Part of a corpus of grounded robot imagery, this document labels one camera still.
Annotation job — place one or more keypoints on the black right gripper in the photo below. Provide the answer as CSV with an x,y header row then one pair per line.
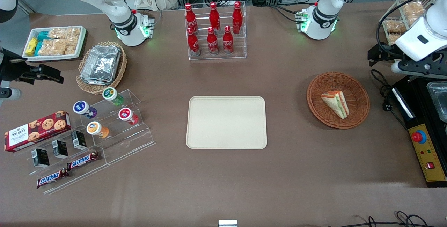
x,y
13,67

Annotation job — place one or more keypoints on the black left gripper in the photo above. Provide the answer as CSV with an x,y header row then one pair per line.
x,y
388,53

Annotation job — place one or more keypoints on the triangular sandwich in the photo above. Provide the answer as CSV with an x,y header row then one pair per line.
x,y
336,103

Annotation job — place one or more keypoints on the white rectangular snack tray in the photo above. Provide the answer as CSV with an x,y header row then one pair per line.
x,y
82,42

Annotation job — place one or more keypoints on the round brown wicker basket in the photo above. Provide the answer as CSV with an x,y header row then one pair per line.
x,y
321,111

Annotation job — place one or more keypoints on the oval light wicker basket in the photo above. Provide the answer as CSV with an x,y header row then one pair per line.
x,y
120,70

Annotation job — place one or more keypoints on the beige plastic tray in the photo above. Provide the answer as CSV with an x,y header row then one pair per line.
x,y
226,122

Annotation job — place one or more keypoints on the teal snack pack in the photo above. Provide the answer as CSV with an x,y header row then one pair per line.
x,y
38,48
43,35

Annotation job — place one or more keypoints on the bagged cracker pack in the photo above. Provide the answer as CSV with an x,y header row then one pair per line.
x,y
412,8
394,37
394,26

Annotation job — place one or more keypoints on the clear rice cracker pack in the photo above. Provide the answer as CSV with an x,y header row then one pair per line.
x,y
52,47
63,33
72,47

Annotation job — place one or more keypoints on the yellow snack pack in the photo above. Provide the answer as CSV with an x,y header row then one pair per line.
x,y
31,46

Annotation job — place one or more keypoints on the grey metal bar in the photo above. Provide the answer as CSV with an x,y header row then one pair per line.
x,y
415,78

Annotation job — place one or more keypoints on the purple small drink bottle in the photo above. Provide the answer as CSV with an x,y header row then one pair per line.
x,y
82,108

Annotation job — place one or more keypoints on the red Walkers cookie box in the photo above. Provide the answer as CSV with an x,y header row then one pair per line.
x,y
38,131

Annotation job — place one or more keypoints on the stack of foil containers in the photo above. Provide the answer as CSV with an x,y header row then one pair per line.
x,y
101,64

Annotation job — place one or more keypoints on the black machine with yellow panel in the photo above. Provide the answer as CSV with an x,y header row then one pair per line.
x,y
419,111

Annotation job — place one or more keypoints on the green small drink bottle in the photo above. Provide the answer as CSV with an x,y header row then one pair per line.
x,y
111,95

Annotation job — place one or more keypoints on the small black box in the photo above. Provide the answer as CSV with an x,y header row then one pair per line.
x,y
41,158
79,140
60,149

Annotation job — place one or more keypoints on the orange small drink bottle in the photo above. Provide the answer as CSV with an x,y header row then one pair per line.
x,y
96,129

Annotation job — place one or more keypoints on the steel rectangular pan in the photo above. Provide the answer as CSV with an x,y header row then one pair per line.
x,y
438,101

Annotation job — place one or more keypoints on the red emergency stop button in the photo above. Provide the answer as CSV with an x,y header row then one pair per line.
x,y
418,137

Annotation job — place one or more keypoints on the red small drink bottle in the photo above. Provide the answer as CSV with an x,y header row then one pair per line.
x,y
126,115

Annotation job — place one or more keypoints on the Snickers chocolate bar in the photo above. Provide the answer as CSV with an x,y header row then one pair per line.
x,y
83,160
52,178

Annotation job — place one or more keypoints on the clear acrylic low stand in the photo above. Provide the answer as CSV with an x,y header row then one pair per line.
x,y
87,176

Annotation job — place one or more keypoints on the clear acrylic stepped stand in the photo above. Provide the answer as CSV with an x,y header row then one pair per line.
x,y
132,139

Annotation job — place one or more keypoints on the clear acrylic bottle rack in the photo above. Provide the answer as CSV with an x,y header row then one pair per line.
x,y
241,45

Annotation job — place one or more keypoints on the red cola bottle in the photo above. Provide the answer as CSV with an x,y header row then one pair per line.
x,y
214,15
237,15
212,42
193,43
228,42
190,17

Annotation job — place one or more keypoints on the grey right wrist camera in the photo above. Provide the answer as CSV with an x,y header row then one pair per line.
x,y
9,93

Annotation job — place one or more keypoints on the small white metal bracket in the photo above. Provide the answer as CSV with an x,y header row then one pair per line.
x,y
227,223

